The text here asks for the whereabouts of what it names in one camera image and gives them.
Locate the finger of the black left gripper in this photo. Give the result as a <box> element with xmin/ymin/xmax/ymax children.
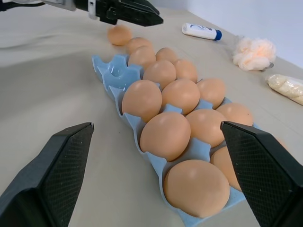
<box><xmin>118</xmin><ymin>0</ymin><xmax>161</xmax><ymax>16</ymax></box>
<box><xmin>107</xmin><ymin>7</ymin><xmax>164</xmax><ymax>27</ymax></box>

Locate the white bottle with blue cap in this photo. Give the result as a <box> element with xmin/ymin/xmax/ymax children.
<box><xmin>181</xmin><ymin>22</ymin><xmax>223</xmax><ymax>41</ymax></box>

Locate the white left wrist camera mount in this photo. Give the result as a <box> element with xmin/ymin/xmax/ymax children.
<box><xmin>88</xmin><ymin>0</ymin><xmax>98</xmax><ymax>21</ymax></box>

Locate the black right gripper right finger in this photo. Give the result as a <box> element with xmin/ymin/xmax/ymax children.
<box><xmin>220</xmin><ymin>121</ymin><xmax>303</xmax><ymax>227</ymax></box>

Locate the brown egg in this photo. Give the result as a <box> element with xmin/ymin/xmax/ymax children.
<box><xmin>173</xmin><ymin>59</ymin><xmax>198</xmax><ymax>84</ymax></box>
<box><xmin>126</xmin><ymin>37</ymin><xmax>153</xmax><ymax>54</ymax></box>
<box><xmin>185</xmin><ymin>108</ymin><xmax>229</xmax><ymax>148</ymax></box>
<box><xmin>196</xmin><ymin>78</ymin><xmax>226</xmax><ymax>110</ymax></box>
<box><xmin>163</xmin><ymin>159</ymin><xmax>231</xmax><ymax>218</ymax></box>
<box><xmin>107</xmin><ymin>24</ymin><xmax>133</xmax><ymax>46</ymax></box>
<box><xmin>128</xmin><ymin>45</ymin><xmax>157</xmax><ymax>70</ymax></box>
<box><xmin>161</xmin><ymin>79</ymin><xmax>201</xmax><ymax>115</ymax></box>
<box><xmin>215</xmin><ymin>102</ymin><xmax>254</xmax><ymax>127</ymax></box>
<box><xmin>121</xmin><ymin>79</ymin><xmax>163</xmax><ymax>123</ymax></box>
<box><xmin>210</xmin><ymin>146</ymin><xmax>242</xmax><ymax>192</ymax></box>
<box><xmin>143</xmin><ymin>60</ymin><xmax>177</xmax><ymax>90</ymax></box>
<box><xmin>155</xmin><ymin>47</ymin><xmax>179</xmax><ymax>64</ymax></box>
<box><xmin>139</xmin><ymin>111</ymin><xmax>191</xmax><ymax>162</ymax></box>

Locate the clear bag of white grains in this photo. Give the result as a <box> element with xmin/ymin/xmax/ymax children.
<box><xmin>265</xmin><ymin>74</ymin><xmax>303</xmax><ymax>106</ymax></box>

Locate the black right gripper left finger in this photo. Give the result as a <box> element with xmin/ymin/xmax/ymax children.
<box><xmin>0</xmin><ymin>122</ymin><xmax>95</xmax><ymax>227</ymax></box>

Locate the blue plastic egg tray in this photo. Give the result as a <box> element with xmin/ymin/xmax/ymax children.
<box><xmin>91</xmin><ymin>53</ymin><xmax>262</xmax><ymax>227</ymax></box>

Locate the peach mesh bath pouf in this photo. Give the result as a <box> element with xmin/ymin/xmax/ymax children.
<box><xmin>232</xmin><ymin>36</ymin><xmax>277</xmax><ymax>72</ymax></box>

